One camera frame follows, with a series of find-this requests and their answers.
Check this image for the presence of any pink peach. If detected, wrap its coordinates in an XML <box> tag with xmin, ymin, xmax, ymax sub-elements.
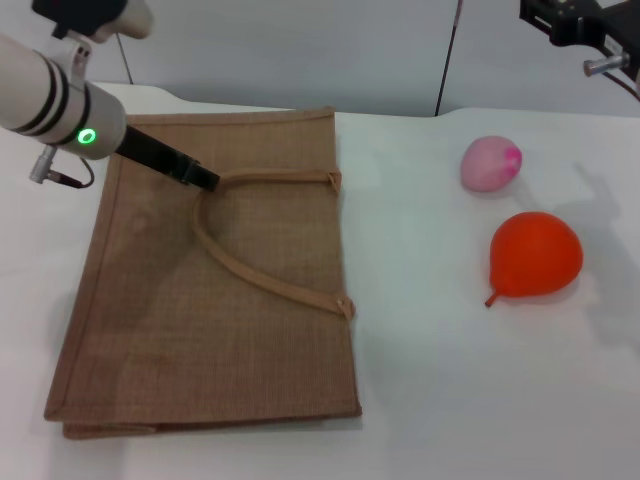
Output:
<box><xmin>460</xmin><ymin>134</ymin><xmax>525</xmax><ymax>193</ymax></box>

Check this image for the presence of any thin dark wall strip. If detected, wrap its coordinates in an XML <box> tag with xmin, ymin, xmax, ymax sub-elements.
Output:
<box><xmin>433</xmin><ymin>0</ymin><xmax>464</xmax><ymax>117</ymax></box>
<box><xmin>115</xmin><ymin>32</ymin><xmax>135</xmax><ymax>85</ymax></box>

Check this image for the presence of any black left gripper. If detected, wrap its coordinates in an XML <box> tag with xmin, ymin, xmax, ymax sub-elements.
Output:
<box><xmin>117</xmin><ymin>127</ymin><xmax>221</xmax><ymax>193</ymax></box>

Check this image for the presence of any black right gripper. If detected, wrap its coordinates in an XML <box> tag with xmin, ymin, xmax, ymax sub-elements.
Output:
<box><xmin>518</xmin><ymin>0</ymin><xmax>633</xmax><ymax>51</ymax></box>

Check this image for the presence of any brown jute handbag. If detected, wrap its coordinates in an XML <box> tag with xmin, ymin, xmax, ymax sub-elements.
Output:
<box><xmin>43</xmin><ymin>105</ymin><xmax>364</xmax><ymax>440</ymax></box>

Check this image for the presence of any right arm cable with metal plug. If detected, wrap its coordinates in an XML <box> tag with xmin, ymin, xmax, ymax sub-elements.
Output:
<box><xmin>583</xmin><ymin>52</ymin><xmax>640</xmax><ymax>102</ymax></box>

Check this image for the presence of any orange fruit with stem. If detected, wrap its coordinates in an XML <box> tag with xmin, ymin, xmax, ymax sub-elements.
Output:
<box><xmin>483</xmin><ymin>211</ymin><xmax>585</xmax><ymax>308</ymax></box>

